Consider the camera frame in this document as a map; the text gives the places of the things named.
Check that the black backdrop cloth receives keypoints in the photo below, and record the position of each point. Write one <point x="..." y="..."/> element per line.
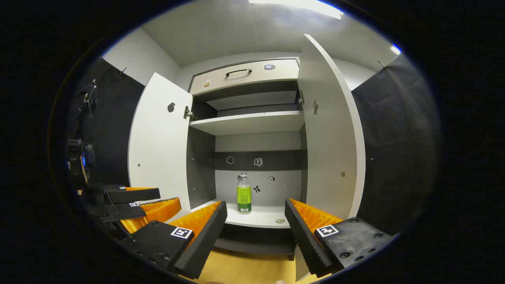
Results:
<point x="114" y="118"/>
<point x="394" y="138"/>

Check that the white cabinet shelf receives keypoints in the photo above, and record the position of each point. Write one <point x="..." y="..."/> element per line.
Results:
<point x="248" y="123"/>

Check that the clear bottle green label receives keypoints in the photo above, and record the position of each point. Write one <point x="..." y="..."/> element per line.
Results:
<point x="244" y="197"/>

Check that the small ceiling light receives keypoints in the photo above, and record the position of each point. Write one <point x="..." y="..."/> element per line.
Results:
<point x="395" y="49"/>

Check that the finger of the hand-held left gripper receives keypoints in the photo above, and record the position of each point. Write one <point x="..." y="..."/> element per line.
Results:
<point x="122" y="212"/>
<point x="134" y="195"/>

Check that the white cabinet door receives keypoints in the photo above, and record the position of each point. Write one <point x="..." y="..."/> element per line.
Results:
<point x="159" y="150"/>
<point x="331" y="138"/>

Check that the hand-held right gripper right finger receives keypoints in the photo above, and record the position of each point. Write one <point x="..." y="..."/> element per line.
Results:
<point x="303" y="240"/>

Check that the white and grey cabinet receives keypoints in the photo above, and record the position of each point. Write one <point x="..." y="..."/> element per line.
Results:
<point x="252" y="140"/>

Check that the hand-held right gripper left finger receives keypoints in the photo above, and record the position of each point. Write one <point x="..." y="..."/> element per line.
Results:
<point x="205" y="244"/>

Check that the white cabinet drawer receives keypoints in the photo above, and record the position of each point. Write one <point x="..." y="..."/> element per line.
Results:
<point x="276" y="71"/>

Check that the metal door hinge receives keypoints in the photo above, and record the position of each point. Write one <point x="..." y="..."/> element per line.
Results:
<point x="188" y="113"/>
<point x="301" y="96"/>

